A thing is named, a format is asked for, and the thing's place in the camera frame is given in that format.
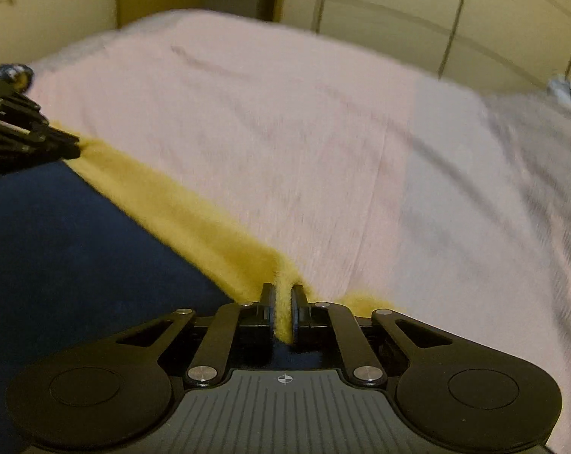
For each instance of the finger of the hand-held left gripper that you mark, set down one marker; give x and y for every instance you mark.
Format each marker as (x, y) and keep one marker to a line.
(58, 144)

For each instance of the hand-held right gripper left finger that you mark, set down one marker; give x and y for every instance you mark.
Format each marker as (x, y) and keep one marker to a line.
(266, 314)

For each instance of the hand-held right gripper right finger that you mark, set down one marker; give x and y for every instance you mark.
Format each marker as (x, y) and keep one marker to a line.
(298, 314)

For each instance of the navy fleece pants yellow cuffs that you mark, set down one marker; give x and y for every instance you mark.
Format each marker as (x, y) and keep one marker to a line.
(77, 255)

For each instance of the cream wardrobe doors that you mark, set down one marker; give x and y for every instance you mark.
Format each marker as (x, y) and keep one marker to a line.
(455, 14)

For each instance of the light blue cloth pile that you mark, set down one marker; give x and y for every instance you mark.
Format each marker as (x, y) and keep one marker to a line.
(565, 89)

